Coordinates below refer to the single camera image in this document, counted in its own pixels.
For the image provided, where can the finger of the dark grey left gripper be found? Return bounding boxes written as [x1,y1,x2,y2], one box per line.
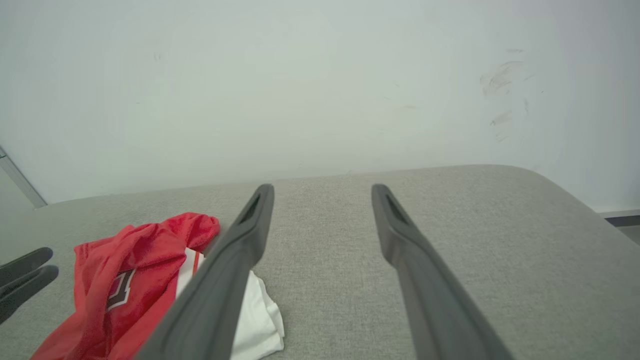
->
[0,265,59,326]
[0,247,54,289]

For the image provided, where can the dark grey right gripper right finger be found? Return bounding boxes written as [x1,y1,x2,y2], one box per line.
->
[371,183,513,360]

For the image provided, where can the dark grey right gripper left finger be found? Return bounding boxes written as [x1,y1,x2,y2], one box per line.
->
[135,183,275,360]

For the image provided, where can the red and white sports jersey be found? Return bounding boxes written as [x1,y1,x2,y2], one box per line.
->
[31,212,286,360]

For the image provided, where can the metal wall trim strip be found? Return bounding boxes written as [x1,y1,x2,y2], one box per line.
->
[0,146,48,209]

